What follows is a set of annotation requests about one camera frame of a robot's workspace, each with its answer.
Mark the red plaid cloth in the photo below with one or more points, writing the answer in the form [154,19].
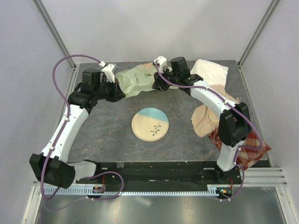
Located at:
[247,157]

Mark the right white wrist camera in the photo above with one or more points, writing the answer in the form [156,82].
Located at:
[160,63]

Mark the beige and blue plate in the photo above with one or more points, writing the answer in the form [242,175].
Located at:
[150,124]

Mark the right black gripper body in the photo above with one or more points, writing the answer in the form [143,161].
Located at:
[171,78]

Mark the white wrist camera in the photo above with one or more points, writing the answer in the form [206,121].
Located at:
[108,69]
[160,63]

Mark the beige crumpled cloth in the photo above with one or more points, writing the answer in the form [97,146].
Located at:
[204,120]

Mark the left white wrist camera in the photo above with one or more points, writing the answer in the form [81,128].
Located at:
[108,69]

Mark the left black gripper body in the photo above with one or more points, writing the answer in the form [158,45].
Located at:
[109,91]

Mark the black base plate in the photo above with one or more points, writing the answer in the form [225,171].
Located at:
[163,176]

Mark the light blue cable duct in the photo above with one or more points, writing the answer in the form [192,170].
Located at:
[100,191]

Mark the white folded towel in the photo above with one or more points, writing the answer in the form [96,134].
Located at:
[212,73]

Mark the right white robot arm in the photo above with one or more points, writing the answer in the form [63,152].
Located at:
[234,118]

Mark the light green plastic bag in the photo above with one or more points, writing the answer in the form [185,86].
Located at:
[137,79]

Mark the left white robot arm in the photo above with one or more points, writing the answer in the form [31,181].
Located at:
[50,166]

